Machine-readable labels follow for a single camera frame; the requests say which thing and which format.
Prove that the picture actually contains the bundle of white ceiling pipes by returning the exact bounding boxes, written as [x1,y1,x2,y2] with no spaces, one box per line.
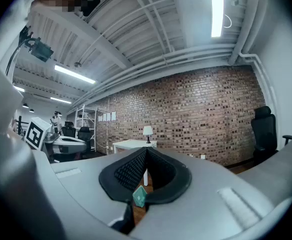
[68,42,238,110]

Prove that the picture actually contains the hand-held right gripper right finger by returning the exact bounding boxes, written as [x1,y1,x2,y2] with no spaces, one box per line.
[129,146,274,240]

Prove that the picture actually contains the person's beige top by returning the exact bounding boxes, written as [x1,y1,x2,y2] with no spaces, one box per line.
[0,0,43,85]

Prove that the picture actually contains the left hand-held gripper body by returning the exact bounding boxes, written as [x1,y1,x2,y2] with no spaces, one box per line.
[24,117,62,157]

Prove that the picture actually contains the black office chair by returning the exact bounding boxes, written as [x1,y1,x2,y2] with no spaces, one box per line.
[61,120,77,138]
[250,105,292,166]
[77,126,93,157]

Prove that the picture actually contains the white square table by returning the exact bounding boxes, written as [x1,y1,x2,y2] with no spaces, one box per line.
[112,139,158,187]

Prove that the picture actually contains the white shade table lamp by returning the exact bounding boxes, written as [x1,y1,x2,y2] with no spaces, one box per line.
[142,125,154,144]

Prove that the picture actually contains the white metal shelf rack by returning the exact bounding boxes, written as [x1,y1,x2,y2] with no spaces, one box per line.
[74,103,98,152]

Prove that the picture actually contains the green long-handled dustpan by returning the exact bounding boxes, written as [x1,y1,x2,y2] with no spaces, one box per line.
[132,185,147,207]

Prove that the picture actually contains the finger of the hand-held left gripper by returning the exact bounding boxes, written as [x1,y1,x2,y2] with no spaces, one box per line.
[59,135,87,145]
[52,143,88,156]

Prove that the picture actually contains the grey desk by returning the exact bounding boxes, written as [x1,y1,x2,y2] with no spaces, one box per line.
[237,132,292,205]

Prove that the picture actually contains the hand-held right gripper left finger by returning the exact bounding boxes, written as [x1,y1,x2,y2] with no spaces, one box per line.
[50,146,147,235]

